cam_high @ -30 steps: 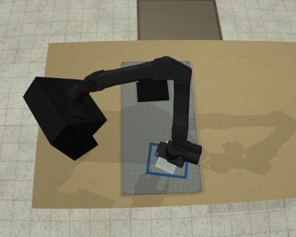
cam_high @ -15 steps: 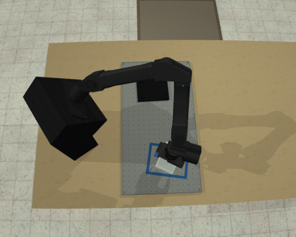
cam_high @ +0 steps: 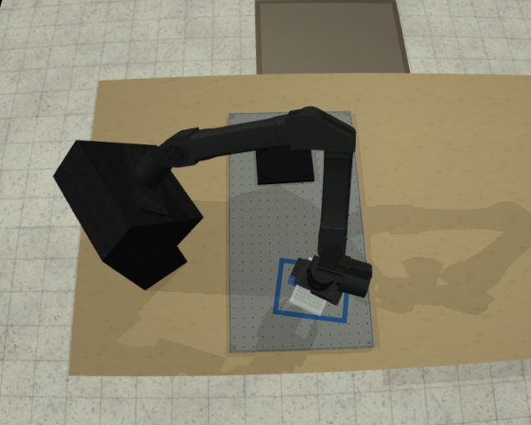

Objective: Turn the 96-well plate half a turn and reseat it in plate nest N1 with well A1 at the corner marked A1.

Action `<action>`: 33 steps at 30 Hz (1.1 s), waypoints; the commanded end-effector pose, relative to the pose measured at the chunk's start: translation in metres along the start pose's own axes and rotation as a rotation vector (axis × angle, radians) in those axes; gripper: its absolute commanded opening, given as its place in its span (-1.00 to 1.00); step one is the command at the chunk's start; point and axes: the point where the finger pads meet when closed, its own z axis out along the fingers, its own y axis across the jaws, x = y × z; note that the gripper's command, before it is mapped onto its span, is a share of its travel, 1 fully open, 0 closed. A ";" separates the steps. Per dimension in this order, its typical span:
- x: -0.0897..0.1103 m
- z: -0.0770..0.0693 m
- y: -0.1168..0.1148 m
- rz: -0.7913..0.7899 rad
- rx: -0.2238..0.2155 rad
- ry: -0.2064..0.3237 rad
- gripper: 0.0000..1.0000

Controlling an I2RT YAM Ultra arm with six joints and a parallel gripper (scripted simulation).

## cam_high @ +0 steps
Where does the blue tape outline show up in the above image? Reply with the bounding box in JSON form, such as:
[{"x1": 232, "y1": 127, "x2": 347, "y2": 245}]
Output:
[{"x1": 273, "y1": 258, "x2": 349, "y2": 323}]

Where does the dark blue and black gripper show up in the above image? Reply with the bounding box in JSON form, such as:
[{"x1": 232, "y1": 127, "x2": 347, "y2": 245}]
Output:
[{"x1": 288, "y1": 258, "x2": 342, "y2": 305}]

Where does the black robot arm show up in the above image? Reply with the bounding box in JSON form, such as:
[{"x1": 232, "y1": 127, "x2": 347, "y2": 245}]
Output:
[{"x1": 122, "y1": 106, "x2": 373, "y2": 298}]

